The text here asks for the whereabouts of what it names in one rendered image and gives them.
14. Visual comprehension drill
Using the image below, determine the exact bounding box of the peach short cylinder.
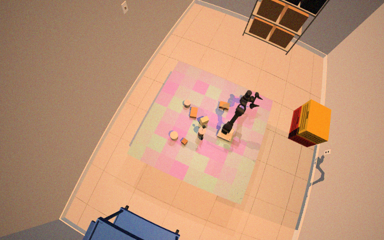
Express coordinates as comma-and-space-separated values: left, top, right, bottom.
184, 99, 191, 108

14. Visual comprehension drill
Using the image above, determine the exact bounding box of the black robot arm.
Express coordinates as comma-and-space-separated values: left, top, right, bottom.
221, 90, 254, 135

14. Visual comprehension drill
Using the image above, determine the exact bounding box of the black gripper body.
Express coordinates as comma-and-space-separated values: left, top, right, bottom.
248, 92, 259, 109

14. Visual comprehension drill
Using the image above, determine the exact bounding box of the tan cylinder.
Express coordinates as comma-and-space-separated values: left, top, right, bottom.
170, 131, 178, 141

